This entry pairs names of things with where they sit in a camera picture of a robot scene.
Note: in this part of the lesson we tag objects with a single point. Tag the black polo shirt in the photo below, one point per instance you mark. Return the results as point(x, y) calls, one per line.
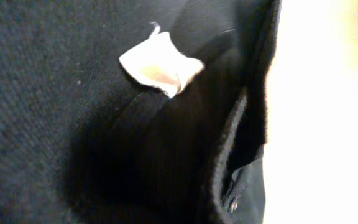
point(82, 142)

